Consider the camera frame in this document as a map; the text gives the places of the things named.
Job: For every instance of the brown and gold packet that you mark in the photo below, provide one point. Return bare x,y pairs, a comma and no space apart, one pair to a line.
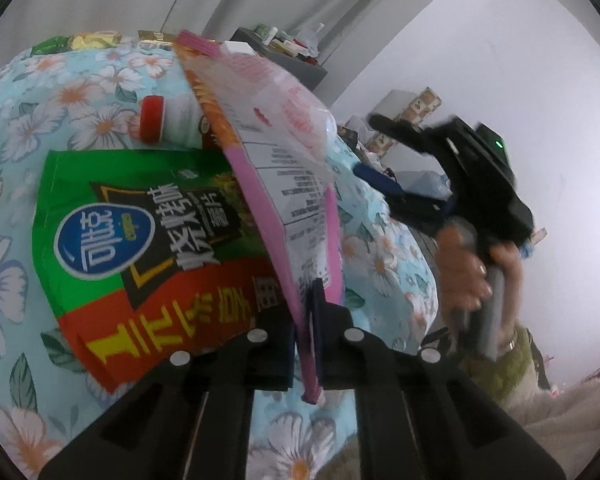
157,39

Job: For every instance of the green and red chip bag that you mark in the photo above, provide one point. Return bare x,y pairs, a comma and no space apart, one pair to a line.
130,240

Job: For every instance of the gold foil wrapper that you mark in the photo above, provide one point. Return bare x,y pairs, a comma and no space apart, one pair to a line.
95,41

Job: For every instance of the pink snack bag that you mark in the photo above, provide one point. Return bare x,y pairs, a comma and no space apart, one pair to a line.
280,160

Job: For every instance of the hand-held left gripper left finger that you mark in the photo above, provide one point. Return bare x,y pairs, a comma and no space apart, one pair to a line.
275,360

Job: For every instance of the floral light blue tablecloth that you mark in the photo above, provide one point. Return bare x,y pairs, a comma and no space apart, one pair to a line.
95,90

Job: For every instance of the grey cabinet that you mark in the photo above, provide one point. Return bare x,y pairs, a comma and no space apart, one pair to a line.
310,72

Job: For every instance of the green shaggy rug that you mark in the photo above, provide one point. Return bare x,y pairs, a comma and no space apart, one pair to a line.
505,375

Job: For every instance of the white fluffy rug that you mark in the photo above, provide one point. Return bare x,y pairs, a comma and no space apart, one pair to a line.
570,420

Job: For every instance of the white and blue paper box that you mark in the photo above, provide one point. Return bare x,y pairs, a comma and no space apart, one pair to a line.
237,47

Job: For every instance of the clear plastic bag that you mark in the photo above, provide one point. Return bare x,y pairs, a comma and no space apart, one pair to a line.
312,37

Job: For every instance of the tall patterned cardboard box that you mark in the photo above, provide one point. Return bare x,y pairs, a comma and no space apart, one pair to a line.
405,105

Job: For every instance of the green foil wrapper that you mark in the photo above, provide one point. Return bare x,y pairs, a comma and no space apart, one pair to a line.
50,45

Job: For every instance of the white bottle with red cap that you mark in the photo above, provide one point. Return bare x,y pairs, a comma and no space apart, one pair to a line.
175,122

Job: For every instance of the person's right hand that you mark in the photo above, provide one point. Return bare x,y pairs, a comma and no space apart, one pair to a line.
462,270

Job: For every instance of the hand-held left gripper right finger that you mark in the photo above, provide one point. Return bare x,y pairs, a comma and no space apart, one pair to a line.
317,322

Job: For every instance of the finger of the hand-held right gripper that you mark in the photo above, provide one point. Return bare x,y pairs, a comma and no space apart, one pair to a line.
380,180
395,130

